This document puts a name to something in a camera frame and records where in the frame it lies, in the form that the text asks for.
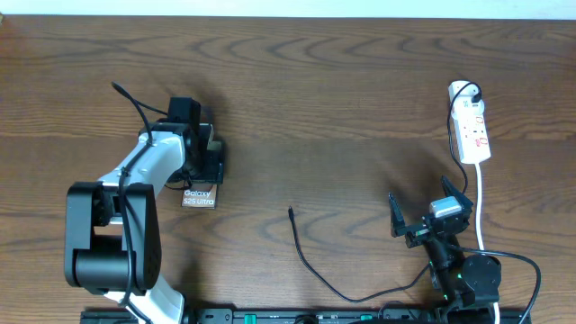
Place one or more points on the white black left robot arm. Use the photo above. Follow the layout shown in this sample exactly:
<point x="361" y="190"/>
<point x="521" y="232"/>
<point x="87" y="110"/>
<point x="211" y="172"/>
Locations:
<point x="112" y="239"/>

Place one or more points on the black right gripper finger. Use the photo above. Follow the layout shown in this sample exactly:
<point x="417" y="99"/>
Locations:
<point x="398" y="224"/>
<point x="450" y="190"/>

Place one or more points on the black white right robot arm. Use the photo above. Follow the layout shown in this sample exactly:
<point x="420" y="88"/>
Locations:
<point x="466" y="281"/>

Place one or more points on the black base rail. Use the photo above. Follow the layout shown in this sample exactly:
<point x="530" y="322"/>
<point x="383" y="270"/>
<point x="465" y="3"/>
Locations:
<point x="394" y="314"/>

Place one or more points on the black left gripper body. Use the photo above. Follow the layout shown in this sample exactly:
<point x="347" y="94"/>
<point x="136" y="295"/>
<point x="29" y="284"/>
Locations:
<point x="210" y="166"/>

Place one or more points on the white power strip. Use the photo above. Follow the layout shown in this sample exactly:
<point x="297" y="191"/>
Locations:
<point x="467" y="113"/>

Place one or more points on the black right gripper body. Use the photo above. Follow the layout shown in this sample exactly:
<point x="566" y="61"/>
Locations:
<point x="418" y="237"/>

